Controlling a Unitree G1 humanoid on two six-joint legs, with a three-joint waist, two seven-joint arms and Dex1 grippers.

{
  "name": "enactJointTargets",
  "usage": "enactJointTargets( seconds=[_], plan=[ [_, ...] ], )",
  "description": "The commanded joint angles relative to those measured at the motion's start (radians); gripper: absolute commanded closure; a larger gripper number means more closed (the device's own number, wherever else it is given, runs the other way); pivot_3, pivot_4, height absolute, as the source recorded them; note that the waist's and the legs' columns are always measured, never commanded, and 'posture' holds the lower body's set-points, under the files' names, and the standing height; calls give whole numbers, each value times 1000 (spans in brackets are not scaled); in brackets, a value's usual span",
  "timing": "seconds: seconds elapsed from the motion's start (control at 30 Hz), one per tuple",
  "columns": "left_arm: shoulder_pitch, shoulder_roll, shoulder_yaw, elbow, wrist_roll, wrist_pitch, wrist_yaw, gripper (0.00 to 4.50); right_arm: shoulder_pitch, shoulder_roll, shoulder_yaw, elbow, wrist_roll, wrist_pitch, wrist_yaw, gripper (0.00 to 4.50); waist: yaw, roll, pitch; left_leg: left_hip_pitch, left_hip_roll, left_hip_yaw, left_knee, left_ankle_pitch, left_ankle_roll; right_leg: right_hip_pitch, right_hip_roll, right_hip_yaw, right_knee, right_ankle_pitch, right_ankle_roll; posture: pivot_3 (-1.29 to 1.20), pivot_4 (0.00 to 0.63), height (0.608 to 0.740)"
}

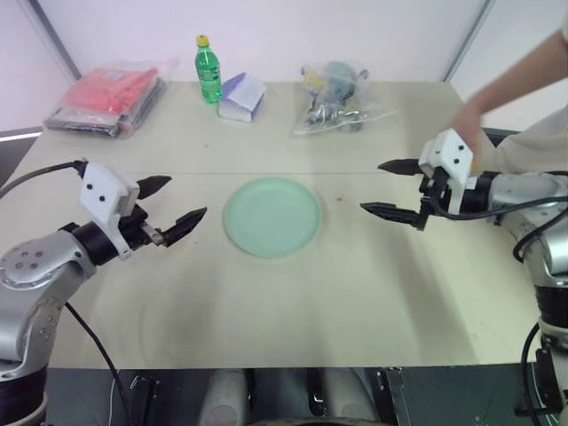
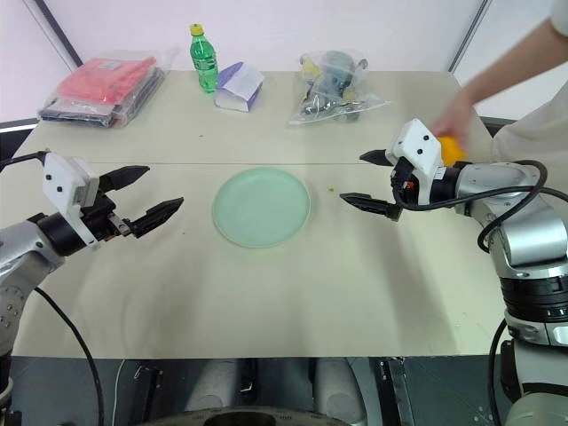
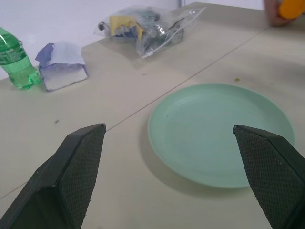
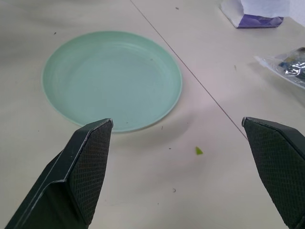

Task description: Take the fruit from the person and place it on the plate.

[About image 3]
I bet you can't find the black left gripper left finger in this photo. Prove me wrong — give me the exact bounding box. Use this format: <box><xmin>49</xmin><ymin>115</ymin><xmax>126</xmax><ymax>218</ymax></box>
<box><xmin>0</xmin><ymin>123</ymin><xmax>107</xmax><ymax>229</ymax></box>

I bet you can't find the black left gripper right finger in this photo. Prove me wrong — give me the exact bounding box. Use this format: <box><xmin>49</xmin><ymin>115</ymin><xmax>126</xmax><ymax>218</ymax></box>
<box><xmin>232</xmin><ymin>124</ymin><xmax>305</xmax><ymax>229</ymax></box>

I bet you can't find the orange rounded object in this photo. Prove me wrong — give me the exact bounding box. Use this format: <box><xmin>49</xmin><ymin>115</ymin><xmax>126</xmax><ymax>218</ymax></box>
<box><xmin>279</xmin><ymin>0</ymin><xmax>305</xmax><ymax>19</ymax></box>

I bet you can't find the mint green round plate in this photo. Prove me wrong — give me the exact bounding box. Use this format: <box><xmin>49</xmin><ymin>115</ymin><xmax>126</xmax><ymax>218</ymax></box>
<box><xmin>147</xmin><ymin>83</ymin><xmax>295</xmax><ymax>189</ymax></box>

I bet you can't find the blue and white tissue pack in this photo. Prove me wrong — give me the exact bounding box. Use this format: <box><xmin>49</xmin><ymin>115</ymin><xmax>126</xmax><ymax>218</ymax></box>
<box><xmin>35</xmin><ymin>41</ymin><xmax>89</xmax><ymax>92</ymax></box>

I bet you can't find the green plastic soda bottle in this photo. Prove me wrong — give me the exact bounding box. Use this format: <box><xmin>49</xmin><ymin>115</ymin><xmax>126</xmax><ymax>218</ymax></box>
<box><xmin>0</xmin><ymin>26</ymin><xmax>42</xmax><ymax>91</ymax></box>

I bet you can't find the clear plastic bag with items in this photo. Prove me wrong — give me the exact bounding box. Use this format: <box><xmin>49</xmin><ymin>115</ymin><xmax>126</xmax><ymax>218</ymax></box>
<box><xmin>93</xmin><ymin>6</ymin><xmax>207</xmax><ymax>59</ymax></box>

